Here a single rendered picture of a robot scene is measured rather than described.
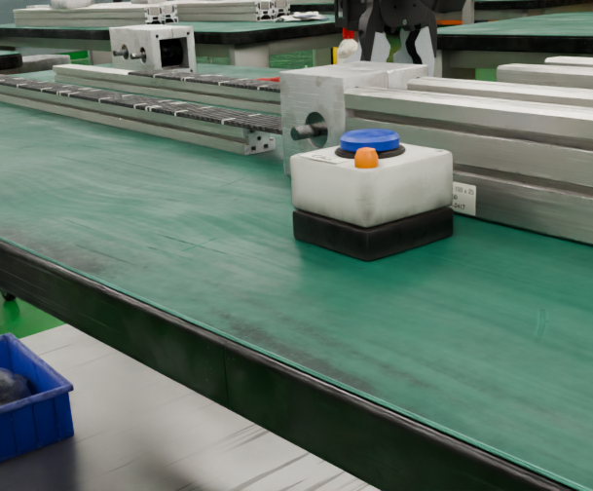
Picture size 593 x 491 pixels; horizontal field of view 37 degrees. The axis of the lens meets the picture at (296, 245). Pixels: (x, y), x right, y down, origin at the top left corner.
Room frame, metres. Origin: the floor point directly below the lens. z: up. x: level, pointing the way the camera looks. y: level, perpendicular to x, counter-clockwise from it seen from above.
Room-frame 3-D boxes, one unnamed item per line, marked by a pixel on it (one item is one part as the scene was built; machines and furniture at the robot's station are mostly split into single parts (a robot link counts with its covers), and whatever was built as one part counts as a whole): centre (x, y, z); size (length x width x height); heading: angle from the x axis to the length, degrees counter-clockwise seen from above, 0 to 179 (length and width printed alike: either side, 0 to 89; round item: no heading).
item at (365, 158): (0.54, -0.05, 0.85); 0.02 x 0.02 x 0.01
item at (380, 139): (0.58, -0.05, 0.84); 0.04 x 0.04 x 0.02
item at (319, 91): (0.79, -0.05, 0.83); 0.12 x 0.09 x 0.10; 127
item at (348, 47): (1.39, -0.10, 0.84); 0.04 x 0.04 x 0.12
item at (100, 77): (1.42, 0.17, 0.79); 0.96 x 0.04 x 0.03; 37
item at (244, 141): (1.30, 0.32, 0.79); 0.96 x 0.04 x 0.03; 37
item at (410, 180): (0.59, -0.06, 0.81); 0.10 x 0.08 x 0.06; 127
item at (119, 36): (1.84, 0.30, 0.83); 0.11 x 0.10 x 0.10; 129
